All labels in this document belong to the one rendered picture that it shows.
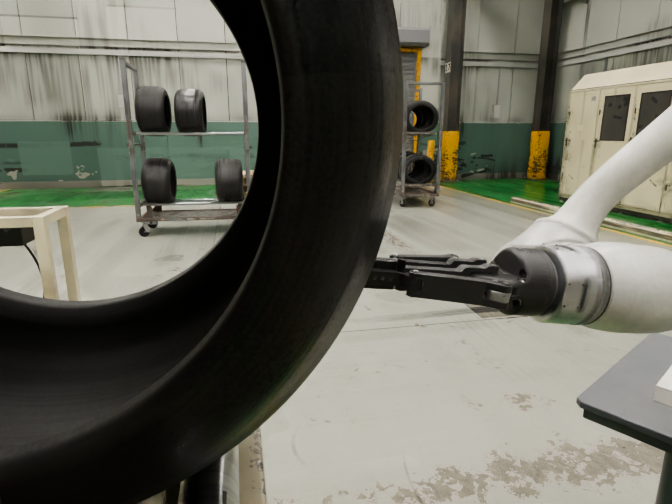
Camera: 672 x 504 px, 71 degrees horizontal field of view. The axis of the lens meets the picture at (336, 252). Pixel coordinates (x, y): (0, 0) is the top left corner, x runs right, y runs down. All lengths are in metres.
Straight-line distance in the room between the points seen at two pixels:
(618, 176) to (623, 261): 0.21
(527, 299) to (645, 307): 0.13
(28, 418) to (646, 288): 0.63
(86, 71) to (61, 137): 1.49
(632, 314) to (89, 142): 11.47
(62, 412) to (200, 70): 11.09
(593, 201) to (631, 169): 0.06
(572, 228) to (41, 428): 0.67
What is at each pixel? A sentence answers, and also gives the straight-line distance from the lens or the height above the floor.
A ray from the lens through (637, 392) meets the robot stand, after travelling 1.20.
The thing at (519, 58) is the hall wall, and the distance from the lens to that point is 13.55.
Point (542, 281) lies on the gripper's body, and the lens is 0.53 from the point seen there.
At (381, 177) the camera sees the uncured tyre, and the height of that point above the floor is 1.14.
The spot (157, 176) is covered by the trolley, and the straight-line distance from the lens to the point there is 5.74.
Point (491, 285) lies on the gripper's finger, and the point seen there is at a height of 1.03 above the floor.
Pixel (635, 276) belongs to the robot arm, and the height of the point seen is 1.02.
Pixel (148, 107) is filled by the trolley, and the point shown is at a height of 1.43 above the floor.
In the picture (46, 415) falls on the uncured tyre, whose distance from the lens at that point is 0.55.
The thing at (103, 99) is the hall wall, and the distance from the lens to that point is 11.75.
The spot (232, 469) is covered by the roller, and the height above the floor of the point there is 0.91.
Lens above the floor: 1.17
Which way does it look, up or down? 14 degrees down
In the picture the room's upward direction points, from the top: straight up
